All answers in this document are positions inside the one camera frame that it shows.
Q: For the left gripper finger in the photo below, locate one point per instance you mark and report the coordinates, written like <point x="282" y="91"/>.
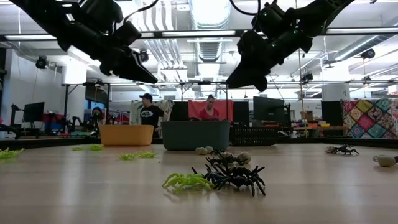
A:
<point x="133" y="63"/>
<point x="143" y="76"/>

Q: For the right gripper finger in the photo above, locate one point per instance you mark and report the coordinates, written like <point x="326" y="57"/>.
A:
<point x="261" y="81"/>
<point x="241" y="79"/>

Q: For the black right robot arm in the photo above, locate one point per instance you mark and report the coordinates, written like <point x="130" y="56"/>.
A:
<point x="323" y="12"/>

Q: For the black background robot arm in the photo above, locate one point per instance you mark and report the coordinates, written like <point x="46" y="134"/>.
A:
<point x="77" y="123"/>

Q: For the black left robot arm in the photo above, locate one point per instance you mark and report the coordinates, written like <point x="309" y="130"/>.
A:
<point x="46" y="18"/>

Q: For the black ceiling spotlight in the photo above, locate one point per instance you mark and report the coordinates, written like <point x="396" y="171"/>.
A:
<point x="145" y="56"/>
<point x="368" y="53"/>
<point x="308" y="76"/>
<point x="41" y="62"/>

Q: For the black monitor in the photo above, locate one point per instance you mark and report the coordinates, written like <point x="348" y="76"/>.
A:
<point x="331" y="112"/>
<point x="33" y="112"/>
<point x="267" y="109"/>

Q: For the black flat panel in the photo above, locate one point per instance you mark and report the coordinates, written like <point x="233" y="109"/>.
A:
<point x="179" y="111"/>
<point x="241" y="113"/>

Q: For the person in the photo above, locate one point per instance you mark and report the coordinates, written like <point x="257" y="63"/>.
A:
<point x="150" y="113"/>
<point x="210" y="114"/>
<point x="97" y="119"/>

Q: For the red cloth backdrop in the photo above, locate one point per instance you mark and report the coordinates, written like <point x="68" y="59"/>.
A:
<point x="194" y="109"/>

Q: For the black slotted plastic basket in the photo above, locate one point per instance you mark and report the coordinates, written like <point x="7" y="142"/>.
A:
<point x="253" y="137"/>

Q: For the cardboard box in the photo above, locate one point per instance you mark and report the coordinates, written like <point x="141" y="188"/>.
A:
<point x="308" y="115"/>

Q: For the orange plastic bin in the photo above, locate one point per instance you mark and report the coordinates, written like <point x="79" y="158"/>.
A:
<point x="127" y="135"/>

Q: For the cluttered wooden desk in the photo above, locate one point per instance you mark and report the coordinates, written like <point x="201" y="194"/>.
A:
<point x="311" y="128"/>

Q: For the teal plastic bin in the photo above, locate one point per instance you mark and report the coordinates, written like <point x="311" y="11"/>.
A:
<point x="196" y="137"/>

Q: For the white round column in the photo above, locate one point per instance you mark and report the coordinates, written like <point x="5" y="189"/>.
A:
<point x="335" y="92"/>

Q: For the red blue cart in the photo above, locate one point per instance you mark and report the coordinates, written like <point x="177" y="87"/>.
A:
<point x="53" y="123"/>

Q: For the colourful patchwork quilt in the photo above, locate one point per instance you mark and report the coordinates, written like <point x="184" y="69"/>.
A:
<point x="363" y="118"/>

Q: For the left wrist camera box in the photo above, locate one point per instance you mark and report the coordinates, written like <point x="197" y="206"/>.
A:
<point x="127" y="34"/>

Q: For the silver ceiling air duct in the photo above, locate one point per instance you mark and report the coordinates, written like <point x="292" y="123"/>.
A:
<point x="210" y="18"/>

